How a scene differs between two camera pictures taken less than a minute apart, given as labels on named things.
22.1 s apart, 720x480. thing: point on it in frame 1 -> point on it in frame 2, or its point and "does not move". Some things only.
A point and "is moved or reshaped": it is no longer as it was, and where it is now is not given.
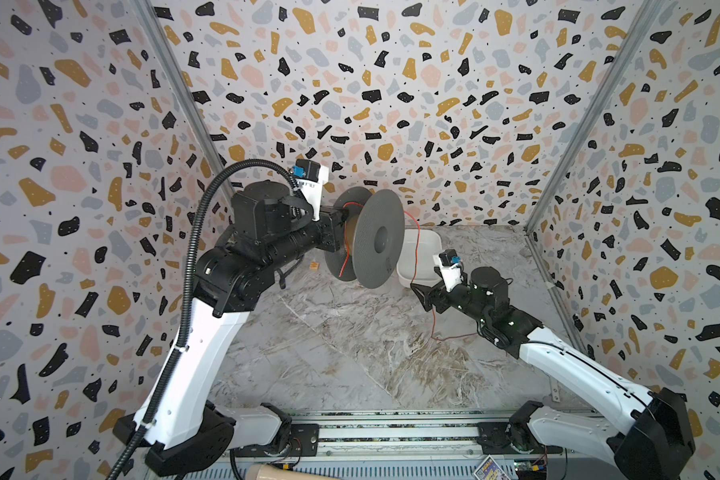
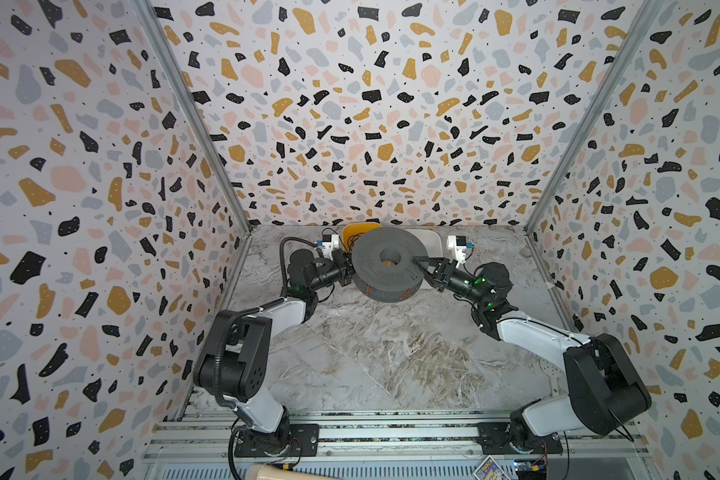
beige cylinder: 279,472 does not move
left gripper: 332,221 -> 343,274
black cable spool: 372,237 is moved or reshaped
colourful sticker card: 489,470 does not move
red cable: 415,268 -> 401,298
